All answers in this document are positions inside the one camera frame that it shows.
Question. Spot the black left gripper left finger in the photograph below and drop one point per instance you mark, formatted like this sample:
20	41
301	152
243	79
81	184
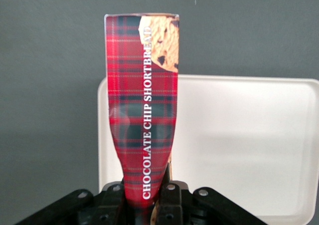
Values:
104	207

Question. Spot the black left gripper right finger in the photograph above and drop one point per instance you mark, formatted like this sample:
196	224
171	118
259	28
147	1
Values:
174	205

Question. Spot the red tartan cookie box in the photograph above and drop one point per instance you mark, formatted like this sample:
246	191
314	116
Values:
129	97

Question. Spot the pale pink plastic tray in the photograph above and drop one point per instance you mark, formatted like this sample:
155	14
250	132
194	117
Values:
236	147

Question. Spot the dark grey table mat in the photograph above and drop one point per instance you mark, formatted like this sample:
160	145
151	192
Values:
49	60

